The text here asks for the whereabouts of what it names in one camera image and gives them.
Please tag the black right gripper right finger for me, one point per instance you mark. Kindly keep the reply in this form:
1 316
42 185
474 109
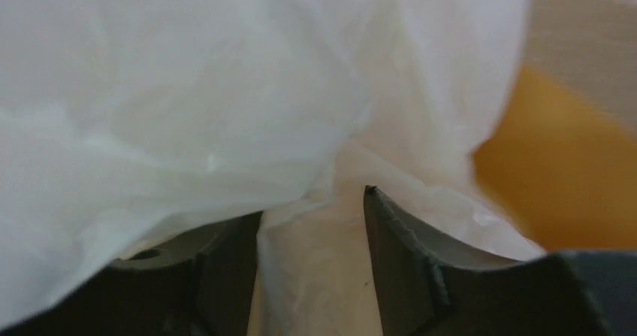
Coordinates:
429 283

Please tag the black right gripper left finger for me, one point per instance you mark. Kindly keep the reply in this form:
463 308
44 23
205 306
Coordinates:
198 283

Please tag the yellow mesh trash bin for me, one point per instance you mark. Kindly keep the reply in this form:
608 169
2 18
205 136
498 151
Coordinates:
562 161

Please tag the cream plastic trash bag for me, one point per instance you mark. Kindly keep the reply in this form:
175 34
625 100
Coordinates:
127 122

